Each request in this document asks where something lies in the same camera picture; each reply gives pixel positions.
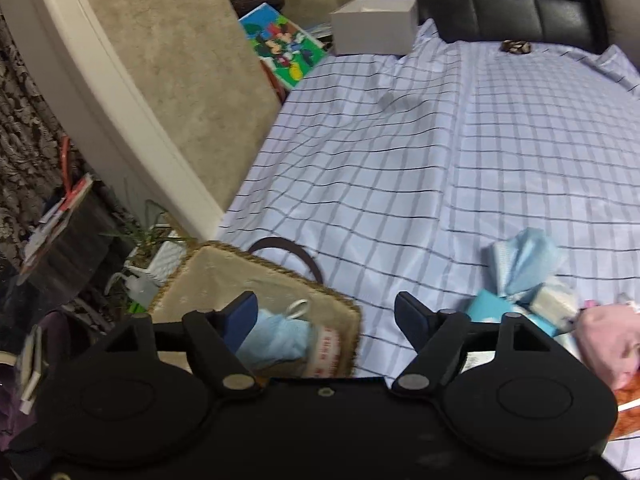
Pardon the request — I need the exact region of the light blue mask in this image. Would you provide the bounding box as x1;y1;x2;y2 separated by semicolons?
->
235;299;312;370

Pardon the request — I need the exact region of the blue face mask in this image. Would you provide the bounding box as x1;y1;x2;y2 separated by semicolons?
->
485;228;565;298

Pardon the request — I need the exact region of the pink fabric pouch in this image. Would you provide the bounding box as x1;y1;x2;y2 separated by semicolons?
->
574;304;639;390

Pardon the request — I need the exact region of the small white tissue pack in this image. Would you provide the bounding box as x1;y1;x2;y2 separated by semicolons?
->
529;276;579;327

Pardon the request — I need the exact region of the woven fabric-lined basket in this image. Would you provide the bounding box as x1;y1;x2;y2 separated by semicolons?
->
149;242;361;377

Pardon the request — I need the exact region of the cleansing towel pack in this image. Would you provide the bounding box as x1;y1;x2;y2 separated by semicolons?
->
463;289;558;337

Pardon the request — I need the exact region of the potted plant white pot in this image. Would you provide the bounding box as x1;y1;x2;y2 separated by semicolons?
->
100;198;198;296

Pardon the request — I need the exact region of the blue checked bed sheet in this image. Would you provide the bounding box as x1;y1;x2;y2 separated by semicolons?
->
218;23;639;379

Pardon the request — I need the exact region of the stack of magazines on shelf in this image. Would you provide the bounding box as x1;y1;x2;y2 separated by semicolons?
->
18;174;115;295

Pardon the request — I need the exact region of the red biscuit tin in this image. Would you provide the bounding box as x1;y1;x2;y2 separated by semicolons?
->
610;374;640;440

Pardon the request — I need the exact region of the colourful cartoon picture book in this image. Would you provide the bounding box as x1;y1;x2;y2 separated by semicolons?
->
240;3;326;90

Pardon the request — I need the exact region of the white cardboard box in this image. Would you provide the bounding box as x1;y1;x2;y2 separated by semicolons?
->
331;0;419;56

